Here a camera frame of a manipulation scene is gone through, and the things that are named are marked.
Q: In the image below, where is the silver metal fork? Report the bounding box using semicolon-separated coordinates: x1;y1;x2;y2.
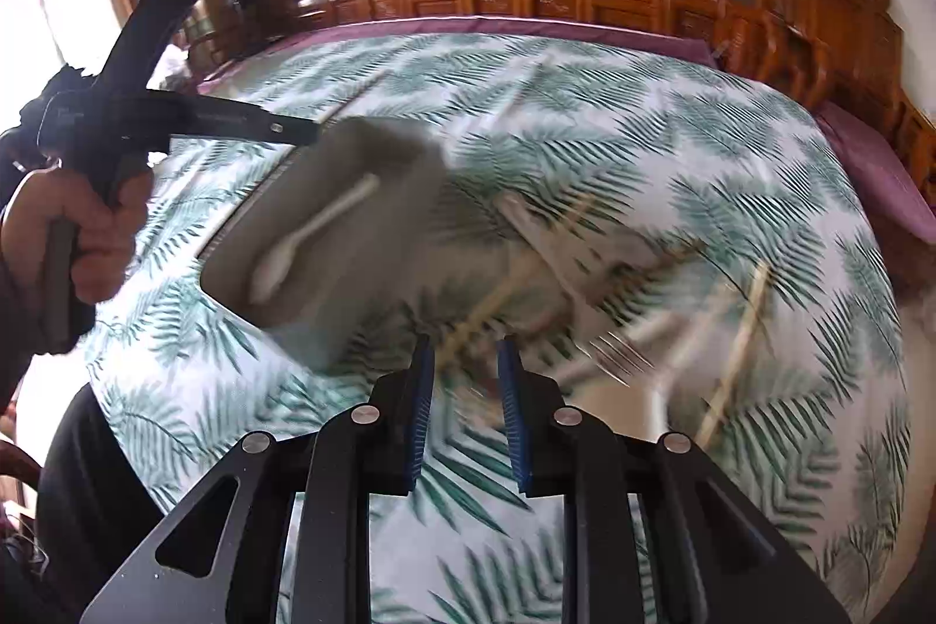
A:
495;192;652;387

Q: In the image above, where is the grey metal utensil tray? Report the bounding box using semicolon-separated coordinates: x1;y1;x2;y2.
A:
200;117;446;371

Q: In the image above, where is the white plastic spoon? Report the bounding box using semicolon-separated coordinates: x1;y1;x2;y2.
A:
247;173;381;306

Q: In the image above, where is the light wooden chopstick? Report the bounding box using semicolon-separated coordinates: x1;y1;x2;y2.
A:
695;261;769;450

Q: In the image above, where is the person's left hand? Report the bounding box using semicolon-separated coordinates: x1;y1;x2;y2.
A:
0;163;156;308

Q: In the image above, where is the palm leaf print tablecloth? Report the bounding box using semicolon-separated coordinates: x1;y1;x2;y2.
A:
78;33;912;622

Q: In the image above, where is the purple bench cushion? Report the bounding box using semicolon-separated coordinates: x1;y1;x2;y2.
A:
199;14;722;95

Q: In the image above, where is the purple armchair cushion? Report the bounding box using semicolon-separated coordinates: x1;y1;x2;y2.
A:
815;101;934;246

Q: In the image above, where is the carved wooden armchair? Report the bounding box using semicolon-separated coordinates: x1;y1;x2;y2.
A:
714;0;934;203

